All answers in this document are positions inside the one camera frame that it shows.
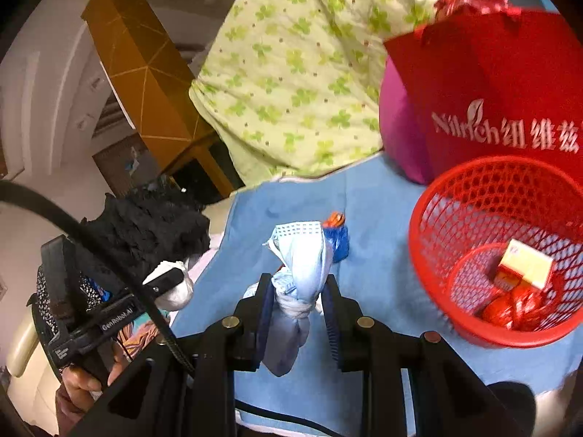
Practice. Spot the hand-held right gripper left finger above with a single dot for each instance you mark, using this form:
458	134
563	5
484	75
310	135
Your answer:
264	323

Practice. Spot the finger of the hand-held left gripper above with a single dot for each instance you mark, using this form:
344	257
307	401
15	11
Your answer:
164	281

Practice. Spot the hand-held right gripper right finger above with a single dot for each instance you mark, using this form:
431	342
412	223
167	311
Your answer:
330	323

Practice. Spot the white tissue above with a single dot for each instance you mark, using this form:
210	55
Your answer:
177	296

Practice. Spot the blue face mask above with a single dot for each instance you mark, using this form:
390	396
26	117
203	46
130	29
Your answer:
300	259

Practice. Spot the blue toothpaste box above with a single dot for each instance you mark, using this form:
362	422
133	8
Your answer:
339	241

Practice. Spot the red mesh plastic basket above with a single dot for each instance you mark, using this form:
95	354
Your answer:
423	246

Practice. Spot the person's left hand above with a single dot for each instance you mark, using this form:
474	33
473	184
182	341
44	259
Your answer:
82	384

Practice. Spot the black white dotted cloth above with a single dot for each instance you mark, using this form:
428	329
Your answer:
45	300

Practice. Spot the colourful striped cloth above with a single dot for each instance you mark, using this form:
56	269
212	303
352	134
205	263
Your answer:
141	333

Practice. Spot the black fuzzy cloth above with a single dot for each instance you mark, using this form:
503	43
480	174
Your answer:
145	227

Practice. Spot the light blue bed sheet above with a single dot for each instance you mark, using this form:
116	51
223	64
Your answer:
378	209

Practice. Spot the red plastic wrapper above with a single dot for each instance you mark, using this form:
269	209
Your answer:
514	309

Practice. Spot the magenta pillow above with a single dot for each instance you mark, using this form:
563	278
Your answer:
401	136

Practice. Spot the small yellow white box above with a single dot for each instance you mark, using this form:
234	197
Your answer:
524	264

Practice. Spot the orange wooden cabinet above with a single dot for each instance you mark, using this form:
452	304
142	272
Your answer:
136	63

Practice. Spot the green clover print quilt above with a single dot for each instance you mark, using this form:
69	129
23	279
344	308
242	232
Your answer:
296	77

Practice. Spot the red paper gift bag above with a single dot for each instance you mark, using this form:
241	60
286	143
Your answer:
478	77

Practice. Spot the crumpled red plastic bag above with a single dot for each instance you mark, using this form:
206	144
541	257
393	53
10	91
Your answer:
469	4

